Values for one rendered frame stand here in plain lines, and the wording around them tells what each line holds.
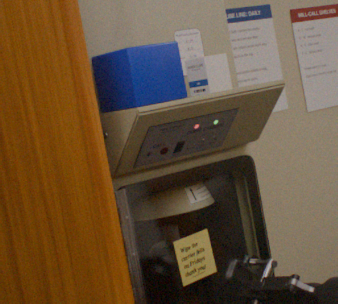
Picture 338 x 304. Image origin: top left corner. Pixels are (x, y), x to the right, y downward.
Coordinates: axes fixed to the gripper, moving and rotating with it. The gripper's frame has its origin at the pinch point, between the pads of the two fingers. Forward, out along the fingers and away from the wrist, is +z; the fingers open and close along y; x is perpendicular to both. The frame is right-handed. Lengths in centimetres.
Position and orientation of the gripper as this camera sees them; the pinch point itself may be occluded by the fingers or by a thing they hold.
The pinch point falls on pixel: (259, 293)
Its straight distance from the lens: 151.1
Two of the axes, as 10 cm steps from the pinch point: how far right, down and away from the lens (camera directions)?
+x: -3.8, 8.4, -3.8
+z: -6.2, 0.7, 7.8
